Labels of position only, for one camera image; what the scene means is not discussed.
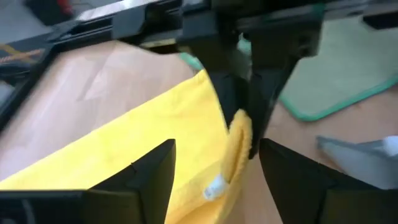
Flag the black hazard-striped floor mat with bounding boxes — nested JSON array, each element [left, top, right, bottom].
[[0, 43, 44, 82]]

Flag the smooth grey microfiber towel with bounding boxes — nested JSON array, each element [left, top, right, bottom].
[[316, 135, 398, 190]]

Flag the yellow microfiber towel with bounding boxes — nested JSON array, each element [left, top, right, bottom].
[[0, 68, 253, 224]]

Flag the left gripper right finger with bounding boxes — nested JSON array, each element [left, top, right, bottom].
[[259, 138, 377, 224]]

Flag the pale green microfiber towel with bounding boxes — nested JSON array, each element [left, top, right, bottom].
[[179, 15, 398, 122]]

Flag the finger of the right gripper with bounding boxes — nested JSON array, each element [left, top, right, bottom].
[[248, 60, 293, 159], [211, 72, 249, 130]]

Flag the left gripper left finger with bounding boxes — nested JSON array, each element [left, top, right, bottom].
[[88, 139, 177, 224]]

